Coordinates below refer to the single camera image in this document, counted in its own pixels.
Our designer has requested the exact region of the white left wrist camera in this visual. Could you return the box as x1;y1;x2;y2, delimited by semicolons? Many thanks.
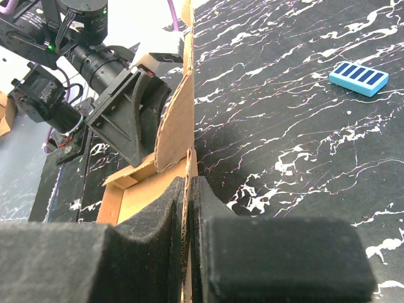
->
130;30;185;73

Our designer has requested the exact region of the blue slotted plastic block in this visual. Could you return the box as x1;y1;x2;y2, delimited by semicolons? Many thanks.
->
329;61;389;97

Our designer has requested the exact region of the cardboard box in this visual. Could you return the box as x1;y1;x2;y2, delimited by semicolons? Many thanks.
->
97;1;198;302

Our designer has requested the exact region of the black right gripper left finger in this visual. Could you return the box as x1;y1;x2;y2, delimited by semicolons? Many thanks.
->
1;177;184;302

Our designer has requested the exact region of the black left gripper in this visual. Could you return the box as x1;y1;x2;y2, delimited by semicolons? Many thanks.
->
69;45;171;167

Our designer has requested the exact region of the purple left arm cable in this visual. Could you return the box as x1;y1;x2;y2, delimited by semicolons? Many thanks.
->
0;0;182;149

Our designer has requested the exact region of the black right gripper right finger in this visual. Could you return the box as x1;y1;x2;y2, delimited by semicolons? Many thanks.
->
189;177;376;302

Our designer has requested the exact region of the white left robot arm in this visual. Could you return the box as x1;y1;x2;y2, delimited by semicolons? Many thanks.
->
1;1;170;167

